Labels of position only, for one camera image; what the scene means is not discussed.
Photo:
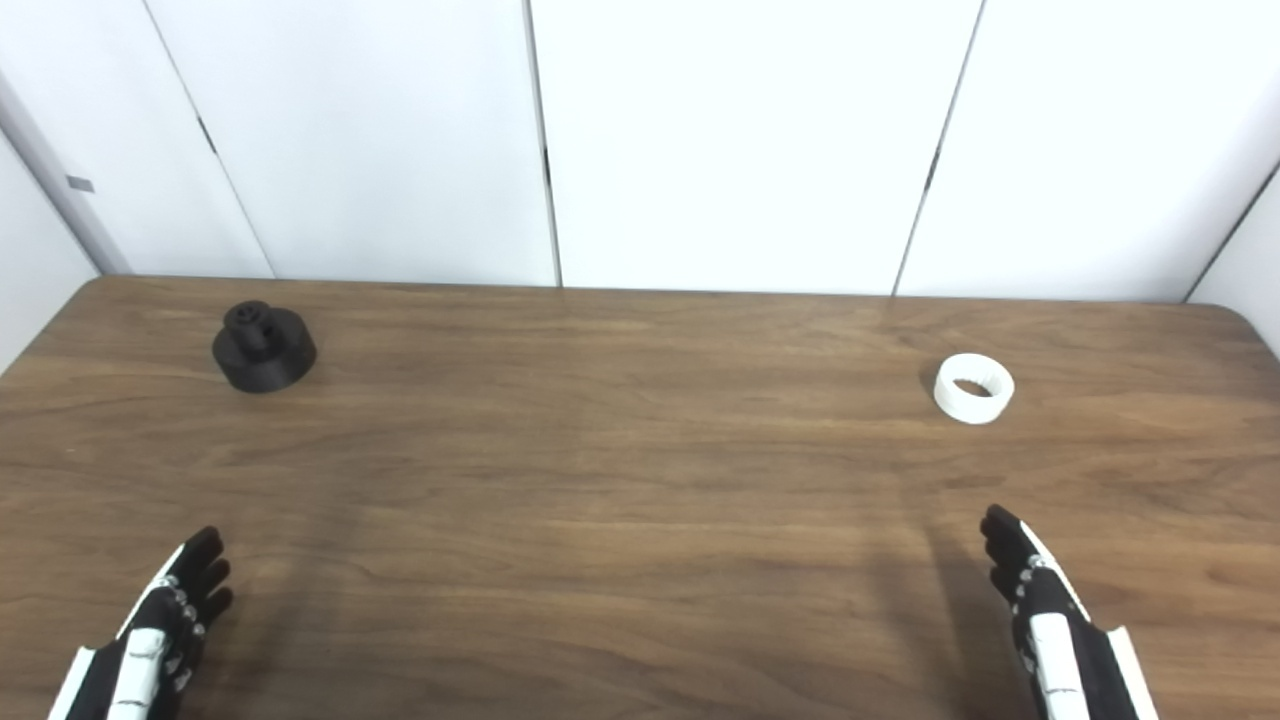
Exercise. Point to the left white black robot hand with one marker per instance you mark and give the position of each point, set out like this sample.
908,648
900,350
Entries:
160,630

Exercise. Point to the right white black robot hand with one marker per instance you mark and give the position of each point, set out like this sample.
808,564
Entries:
1060,640

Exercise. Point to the round black stepped part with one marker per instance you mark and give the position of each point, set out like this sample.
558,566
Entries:
264,350

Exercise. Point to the small grey post tag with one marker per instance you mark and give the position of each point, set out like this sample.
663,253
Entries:
81,184

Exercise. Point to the grey wall corner post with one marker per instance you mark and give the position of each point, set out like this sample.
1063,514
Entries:
60,180

